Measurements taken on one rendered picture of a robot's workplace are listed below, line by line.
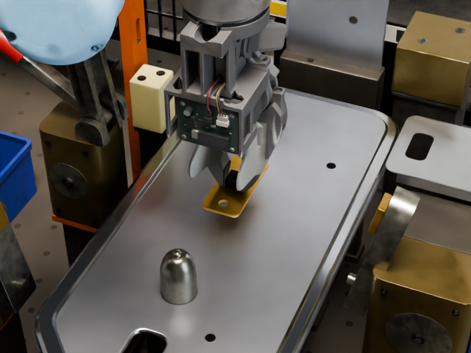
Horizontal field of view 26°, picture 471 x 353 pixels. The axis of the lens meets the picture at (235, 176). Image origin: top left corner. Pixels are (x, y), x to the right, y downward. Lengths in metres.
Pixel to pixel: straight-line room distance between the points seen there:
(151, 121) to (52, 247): 0.38
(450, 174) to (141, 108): 0.32
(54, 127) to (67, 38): 0.38
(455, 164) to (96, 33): 0.52
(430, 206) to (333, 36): 0.25
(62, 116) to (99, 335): 0.25
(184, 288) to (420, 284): 0.20
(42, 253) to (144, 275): 0.47
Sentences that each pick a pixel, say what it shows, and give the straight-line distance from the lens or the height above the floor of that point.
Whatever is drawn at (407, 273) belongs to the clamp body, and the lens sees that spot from 0.88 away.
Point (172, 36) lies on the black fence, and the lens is 1.66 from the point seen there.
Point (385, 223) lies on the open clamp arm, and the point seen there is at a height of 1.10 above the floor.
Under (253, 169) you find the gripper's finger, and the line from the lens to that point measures 0.93.
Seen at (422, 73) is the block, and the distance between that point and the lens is 1.13.
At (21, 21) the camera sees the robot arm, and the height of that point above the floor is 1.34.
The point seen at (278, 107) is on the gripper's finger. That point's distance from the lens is 0.90.
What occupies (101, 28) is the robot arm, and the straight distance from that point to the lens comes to 0.64.
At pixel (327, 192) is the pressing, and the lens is 1.01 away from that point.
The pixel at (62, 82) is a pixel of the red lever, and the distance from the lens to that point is 1.00.
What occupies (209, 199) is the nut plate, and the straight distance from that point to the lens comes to 0.96.
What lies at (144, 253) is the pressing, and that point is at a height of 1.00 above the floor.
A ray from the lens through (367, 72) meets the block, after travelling 1.18.
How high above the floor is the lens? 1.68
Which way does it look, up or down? 41 degrees down
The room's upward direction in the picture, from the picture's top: straight up
